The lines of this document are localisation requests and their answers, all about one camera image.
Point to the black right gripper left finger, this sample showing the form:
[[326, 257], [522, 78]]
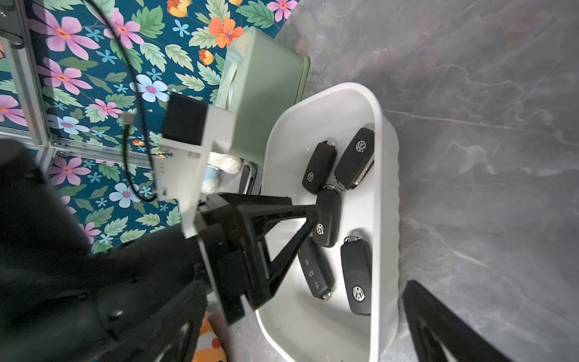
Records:
[[174, 329]]

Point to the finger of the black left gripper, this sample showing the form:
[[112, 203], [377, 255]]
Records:
[[281, 227]]

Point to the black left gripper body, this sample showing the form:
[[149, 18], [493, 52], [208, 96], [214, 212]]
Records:
[[225, 233]]

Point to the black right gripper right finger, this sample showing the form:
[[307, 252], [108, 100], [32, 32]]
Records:
[[436, 331]]

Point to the black VW key front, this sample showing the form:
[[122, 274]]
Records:
[[329, 202]]

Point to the black vw key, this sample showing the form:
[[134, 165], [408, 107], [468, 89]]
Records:
[[316, 270], [329, 202]]

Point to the white storage box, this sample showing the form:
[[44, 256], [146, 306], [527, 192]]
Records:
[[299, 326]]

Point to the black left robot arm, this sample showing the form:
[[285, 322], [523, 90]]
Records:
[[144, 300]]

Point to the black silver flip key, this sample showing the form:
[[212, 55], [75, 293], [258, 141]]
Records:
[[248, 178]]

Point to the green tissue box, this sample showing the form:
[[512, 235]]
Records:
[[261, 79]]

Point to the orange plush toy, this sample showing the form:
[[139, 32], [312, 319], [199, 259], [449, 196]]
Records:
[[209, 347]]

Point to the white teddy bear blue shirt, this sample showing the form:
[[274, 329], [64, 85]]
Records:
[[217, 166]]

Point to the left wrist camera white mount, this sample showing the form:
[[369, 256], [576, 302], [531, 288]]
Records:
[[191, 131]]

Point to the black hook rail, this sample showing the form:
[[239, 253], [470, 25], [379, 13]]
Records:
[[15, 41]]

